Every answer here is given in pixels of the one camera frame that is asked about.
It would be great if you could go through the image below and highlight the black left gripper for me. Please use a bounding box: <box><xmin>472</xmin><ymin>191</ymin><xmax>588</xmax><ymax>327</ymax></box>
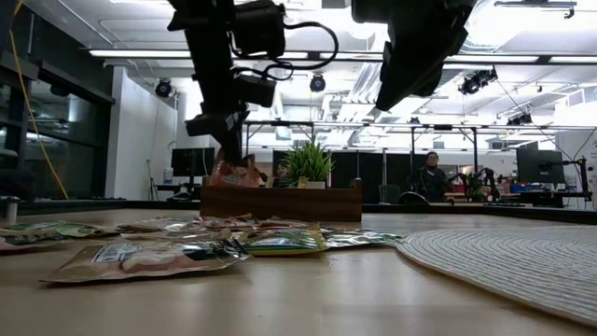
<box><xmin>185</xmin><ymin>41</ymin><xmax>251</xmax><ymax>165</ymax></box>

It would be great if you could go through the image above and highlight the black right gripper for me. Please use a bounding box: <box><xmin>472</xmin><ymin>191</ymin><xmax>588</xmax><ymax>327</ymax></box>
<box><xmin>352</xmin><ymin>0</ymin><xmax>477</xmax><ymax>111</ymax></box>

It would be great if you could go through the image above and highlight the dark wooden tea box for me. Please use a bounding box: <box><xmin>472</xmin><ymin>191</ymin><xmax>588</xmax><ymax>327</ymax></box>
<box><xmin>200</xmin><ymin>175</ymin><xmax>364</xmax><ymax>223</ymax></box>

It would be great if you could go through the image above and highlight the beige tea sachet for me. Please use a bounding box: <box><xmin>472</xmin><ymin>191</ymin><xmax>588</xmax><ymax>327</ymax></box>
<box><xmin>118</xmin><ymin>217</ymin><xmax>234</xmax><ymax>243</ymax></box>
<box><xmin>40</xmin><ymin>238</ymin><xmax>251</xmax><ymax>285</ymax></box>

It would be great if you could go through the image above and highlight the dark silver foil packet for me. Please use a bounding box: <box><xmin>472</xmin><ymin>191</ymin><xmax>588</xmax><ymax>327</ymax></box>
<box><xmin>325</xmin><ymin>231</ymin><xmax>404</xmax><ymax>249</ymax></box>

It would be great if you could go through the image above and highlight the dark green tea sachet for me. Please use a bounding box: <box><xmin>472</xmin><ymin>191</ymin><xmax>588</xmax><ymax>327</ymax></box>
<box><xmin>0</xmin><ymin>232</ymin><xmax>71</xmax><ymax>247</ymax></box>

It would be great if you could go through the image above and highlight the black computer monitor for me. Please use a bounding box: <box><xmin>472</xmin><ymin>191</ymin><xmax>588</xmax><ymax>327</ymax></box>
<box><xmin>516</xmin><ymin>147</ymin><xmax>566</xmax><ymax>185</ymax></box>
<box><xmin>171</xmin><ymin>147</ymin><xmax>216</xmax><ymax>178</ymax></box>

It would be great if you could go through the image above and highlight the green potted plant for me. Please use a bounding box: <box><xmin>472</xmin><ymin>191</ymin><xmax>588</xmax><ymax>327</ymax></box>
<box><xmin>281</xmin><ymin>139</ymin><xmax>335</xmax><ymax>190</ymax></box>

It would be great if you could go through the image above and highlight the black ceiling spotlight cluster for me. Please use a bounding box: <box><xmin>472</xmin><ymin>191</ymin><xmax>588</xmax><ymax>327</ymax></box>
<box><xmin>457</xmin><ymin>67</ymin><xmax>499</xmax><ymax>97</ymax></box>

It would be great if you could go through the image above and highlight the black office partition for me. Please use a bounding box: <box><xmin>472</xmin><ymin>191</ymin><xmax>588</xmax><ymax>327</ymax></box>
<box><xmin>272</xmin><ymin>149</ymin><xmax>421</xmax><ymax>189</ymax></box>

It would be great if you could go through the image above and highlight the person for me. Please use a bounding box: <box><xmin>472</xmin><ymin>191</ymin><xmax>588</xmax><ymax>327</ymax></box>
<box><xmin>416</xmin><ymin>150</ymin><xmax>451</xmax><ymax>203</ymax></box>

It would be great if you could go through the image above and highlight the black office chair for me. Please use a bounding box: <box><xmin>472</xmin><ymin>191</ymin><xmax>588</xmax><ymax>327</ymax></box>
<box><xmin>398</xmin><ymin>190</ymin><xmax>430</xmax><ymax>206</ymax></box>

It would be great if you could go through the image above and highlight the long led light bar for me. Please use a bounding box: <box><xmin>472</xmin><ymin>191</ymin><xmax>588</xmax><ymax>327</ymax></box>
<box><xmin>88</xmin><ymin>48</ymin><xmax>597</xmax><ymax>65</ymax></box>

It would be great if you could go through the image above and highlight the dark office desk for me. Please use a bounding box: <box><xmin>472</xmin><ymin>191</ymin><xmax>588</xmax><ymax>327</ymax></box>
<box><xmin>484</xmin><ymin>189</ymin><xmax>593</xmax><ymax>209</ymax></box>

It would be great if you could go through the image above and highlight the white round woven placemat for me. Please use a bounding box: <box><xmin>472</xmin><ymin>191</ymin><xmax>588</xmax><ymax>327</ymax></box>
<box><xmin>395</xmin><ymin>226</ymin><xmax>597</xmax><ymax>329</ymax></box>

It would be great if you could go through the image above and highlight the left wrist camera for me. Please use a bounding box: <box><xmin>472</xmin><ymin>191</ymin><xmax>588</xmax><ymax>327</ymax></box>
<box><xmin>231</xmin><ymin>73</ymin><xmax>278</xmax><ymax>109</ymax></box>

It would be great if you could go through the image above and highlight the black left camera cable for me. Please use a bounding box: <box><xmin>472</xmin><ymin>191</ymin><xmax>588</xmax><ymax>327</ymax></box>
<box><xmin>230</xmin><ymin>21</ymin><xmax>340</xmax><ymax>84</ymax></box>

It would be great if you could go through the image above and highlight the black metal workstation frame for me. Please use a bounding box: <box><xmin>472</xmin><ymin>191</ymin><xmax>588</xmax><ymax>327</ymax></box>
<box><xmin>186</xmin><ymin>119</ymin><xmax>479</xmax><ymax>188</ymax></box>

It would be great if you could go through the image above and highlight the yellow cable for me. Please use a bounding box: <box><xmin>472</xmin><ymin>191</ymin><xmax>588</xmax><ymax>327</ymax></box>
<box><xmin>7</xmin><ymin>0</ymin><xmax>70</xmax><ymax>201</ymax></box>

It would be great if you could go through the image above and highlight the white cylindrical post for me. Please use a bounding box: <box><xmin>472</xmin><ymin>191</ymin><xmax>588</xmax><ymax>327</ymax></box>
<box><xmin>5</xmin><ymin>196</ymin><xmax>19</xmax><ymax>225</ymax></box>

